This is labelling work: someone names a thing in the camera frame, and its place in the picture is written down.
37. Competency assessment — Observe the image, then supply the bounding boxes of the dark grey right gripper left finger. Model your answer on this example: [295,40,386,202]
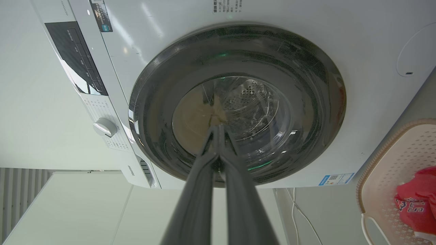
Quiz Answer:
[160,125,219,245]

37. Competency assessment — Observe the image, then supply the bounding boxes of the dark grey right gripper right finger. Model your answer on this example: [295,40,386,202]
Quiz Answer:
[218,124,280,245]

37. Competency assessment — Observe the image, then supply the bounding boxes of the beige perforated laundry basket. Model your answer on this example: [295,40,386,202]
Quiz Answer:
[356,118,436,245]

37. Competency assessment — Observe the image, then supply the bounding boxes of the blue energy label sticker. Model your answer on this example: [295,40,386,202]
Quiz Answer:
[318,173,355,186]

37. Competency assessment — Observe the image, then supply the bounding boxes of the silver washing machine dial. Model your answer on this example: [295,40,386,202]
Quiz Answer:
[93,118,118,138]

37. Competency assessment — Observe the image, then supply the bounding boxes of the dark round washing machine door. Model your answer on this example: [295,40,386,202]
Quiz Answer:
[128,24,347,188]

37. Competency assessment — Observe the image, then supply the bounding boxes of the white front-load washing machine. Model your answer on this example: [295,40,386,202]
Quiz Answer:
[30,0,436,190]

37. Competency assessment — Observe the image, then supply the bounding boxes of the red printed garment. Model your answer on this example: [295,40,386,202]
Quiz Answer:
[394,166,436,235]

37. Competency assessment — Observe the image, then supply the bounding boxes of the white power cable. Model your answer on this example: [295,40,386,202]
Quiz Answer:
[285,188,323,245]

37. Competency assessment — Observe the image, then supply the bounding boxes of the beige plastic basket handle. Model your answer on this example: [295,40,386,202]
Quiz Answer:
[361,213,392,245]

